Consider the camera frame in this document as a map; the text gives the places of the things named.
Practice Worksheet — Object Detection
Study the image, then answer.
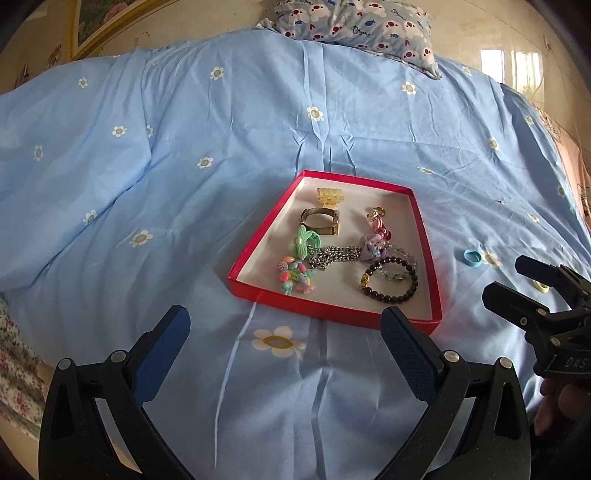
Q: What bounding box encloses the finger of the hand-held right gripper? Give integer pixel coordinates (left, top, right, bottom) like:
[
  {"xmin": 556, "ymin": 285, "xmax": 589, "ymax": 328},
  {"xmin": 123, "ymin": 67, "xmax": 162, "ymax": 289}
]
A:
[
  {"xmin": 515, "ymin": 255, "xmax": 574, "ymax": 297},
  {"xmin": 481, "ymin": 281, "xmax": 556, "ymax": 343}
]

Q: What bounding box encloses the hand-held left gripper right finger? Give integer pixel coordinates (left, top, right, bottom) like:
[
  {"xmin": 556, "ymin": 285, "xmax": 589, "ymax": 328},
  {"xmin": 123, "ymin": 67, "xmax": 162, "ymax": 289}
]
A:
[{"xmin": 379, "ymin": 306, "xmax": 533, "ymax": 480}]

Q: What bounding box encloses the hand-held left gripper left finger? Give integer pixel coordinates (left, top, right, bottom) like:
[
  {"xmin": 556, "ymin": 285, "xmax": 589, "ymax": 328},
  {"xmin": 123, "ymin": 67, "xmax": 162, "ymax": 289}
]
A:
[{"xmin": 38, "ymin": 305, "xmax": 199, "ymax": 480}]

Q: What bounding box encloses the dark bead bracelet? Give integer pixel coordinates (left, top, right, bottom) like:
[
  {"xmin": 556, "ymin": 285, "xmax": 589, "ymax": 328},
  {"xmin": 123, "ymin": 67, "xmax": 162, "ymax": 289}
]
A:
[{"xmin": 358, "ymin": 256, "xmax": 419, "ymax": 305}]

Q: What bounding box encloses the clear crystal bead bracelet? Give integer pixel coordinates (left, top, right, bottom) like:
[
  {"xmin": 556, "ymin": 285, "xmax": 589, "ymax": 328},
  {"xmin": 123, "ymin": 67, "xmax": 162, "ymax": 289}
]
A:
[{"xmin": 374, "ymin": 242, "xmax": 419, "ymax": 282}]

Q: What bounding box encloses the silver chain necklace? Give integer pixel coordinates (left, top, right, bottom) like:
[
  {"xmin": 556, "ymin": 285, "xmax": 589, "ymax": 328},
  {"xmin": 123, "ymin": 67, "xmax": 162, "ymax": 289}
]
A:
[{"xmin": 308, "ymin": 244, "xmax": 365, "ymax": 272}]

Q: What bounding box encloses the colourful bead bracelet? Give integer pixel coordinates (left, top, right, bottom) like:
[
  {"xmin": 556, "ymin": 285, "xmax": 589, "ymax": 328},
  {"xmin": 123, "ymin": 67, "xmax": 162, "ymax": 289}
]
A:
[{"xmin": 276, "ymin": 256, "xmax": 319, "ymax": 296}]

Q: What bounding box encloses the red cardboard box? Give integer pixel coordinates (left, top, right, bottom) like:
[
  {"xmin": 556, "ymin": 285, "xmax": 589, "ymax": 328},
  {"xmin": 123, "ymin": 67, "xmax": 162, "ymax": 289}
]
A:
[{"xmin": 228, "ymin": 170, "xmax": 443, "ymax": 336}]

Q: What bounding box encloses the gold green-faced wristwatch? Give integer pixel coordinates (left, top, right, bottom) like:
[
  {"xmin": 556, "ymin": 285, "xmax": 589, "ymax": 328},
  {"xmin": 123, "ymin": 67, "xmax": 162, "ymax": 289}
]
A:
[{"xmin": 298, "ymin": 208, "xmax": 342, "ymax": 237}]

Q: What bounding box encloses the yellow hair claw clip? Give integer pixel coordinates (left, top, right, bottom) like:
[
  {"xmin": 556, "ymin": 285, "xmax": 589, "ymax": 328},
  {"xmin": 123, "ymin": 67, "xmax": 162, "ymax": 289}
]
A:
[{"xmin": 316, "ymin": 187, "xmax": 347, "ymax": 207}]

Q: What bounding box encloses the person's right hand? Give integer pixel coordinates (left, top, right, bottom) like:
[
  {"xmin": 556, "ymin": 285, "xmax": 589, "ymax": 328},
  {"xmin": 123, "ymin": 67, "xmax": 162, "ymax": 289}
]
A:
[{"xmin": 534, "ymin": 375, "xmax": 591, "ymax": 438}]

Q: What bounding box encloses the pink cloth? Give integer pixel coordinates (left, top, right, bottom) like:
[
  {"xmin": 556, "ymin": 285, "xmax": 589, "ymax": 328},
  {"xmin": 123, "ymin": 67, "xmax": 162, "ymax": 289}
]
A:
[{"xmin": 536, "ymin": 106, "xmax": 591, "ymax": 222}]

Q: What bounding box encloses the floral bed sheet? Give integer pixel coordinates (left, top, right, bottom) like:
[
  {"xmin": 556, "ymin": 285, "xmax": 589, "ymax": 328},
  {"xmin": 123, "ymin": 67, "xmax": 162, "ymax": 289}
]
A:
[{"xmin": 0, "ymin": 295, "xmax": 51, "ymax": 430}]

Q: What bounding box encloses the blue floral blanket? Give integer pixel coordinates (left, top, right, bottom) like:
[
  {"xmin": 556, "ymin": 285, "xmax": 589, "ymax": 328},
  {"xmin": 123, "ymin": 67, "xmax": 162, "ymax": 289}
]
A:
[{"xmin": 0, "ymin": 28, "xmax": 591, "ymax": 480}]

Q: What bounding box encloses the patterned pillow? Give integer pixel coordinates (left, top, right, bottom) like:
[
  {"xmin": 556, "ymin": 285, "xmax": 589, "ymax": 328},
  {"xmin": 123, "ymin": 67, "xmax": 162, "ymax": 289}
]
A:
[{"xmin": 256, "ymin": 0, "xmax": 439, "ymax": 80}]

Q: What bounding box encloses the gold framed picture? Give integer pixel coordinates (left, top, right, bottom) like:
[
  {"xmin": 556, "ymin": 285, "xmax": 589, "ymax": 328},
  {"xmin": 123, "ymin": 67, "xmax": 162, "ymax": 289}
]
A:
[{"xmin": 69, "ymin": 0, "xmax": 185, "ymax": 61}]

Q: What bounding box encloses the purple hair tie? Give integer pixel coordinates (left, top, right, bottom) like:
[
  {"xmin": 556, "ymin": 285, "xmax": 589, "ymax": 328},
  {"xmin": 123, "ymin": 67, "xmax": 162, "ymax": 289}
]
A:
[{"xmin": 358, "ymin": 233, "xmax": 389, "ymax": 261}]

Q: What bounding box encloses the green hair tie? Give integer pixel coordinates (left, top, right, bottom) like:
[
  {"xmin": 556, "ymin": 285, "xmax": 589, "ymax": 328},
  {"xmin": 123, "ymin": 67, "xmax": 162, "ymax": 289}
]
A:
[{"xmin": 291, "ymin": 225, "xmax": 328, "ymax": 259}]

